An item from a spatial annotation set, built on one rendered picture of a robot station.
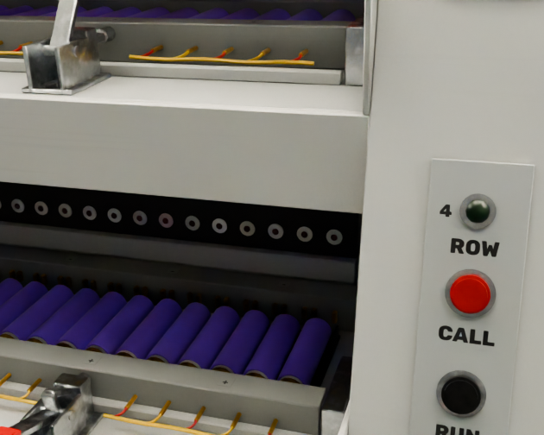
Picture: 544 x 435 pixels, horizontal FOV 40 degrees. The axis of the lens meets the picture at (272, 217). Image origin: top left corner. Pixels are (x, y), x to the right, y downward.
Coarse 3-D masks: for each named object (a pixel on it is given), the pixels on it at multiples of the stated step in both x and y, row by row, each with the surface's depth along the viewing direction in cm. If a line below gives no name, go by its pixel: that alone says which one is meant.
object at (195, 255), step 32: (0, 224) 58; (32, 224) 57; (128, 256) 55; (160, 256) 54; (192, 256) 54; (224, 256) 53; (256, 256) 52; (288, 256) 51; (320, 256) 51; (352, 352) 47; (0, 416) 42
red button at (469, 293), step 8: (456, 280) 31; (464, 280) 30; (472, 280) 30; (480, 280) 30; (456, 288) 30; (464, 288) 30; (472, 288) 30; (480, 288) 30; (488, 288) 30; (456, 296) 30; (464, 296) 30; (472, 296) 30; (480, 296) 30; (488, 296) 30; (456, 304) 31; (464, 304) 30; (472, 304) 30; (480, 304) 30; (472, 312) 30
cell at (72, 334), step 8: (104, 296) 51; (112, 296) 51; (120, 296) 51; (96, 304) 50; (104, 304) 50; (112, 304) 50; (120, 304) 51; (88, 312) 49; (96, 312) 49; (104, 312) 49; (112, 312) 50; (80, 320) 48; (88, 320) 48; (96, 320) 48; (104, 320) 49; (72, 328) 47; (80, 328) 47; (88, 328) 47; (96, 328) 48; (64, 336) 46; (72, 336) 46; (80, 336) 47; (88, 336) 47; (72, 344) 46; (80, 344) 46
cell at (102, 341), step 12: (132, 300) 50; (144, 300) 50; (120, 312) 49; (132, 312) 49; (144, 312) 50; (108, 324) 48; (120, 324) 48; (132, 324) 48; (96, 336) 46; (108, 336) 46; (120, 336) 47; (96, 348) 45; (108, 348) 45
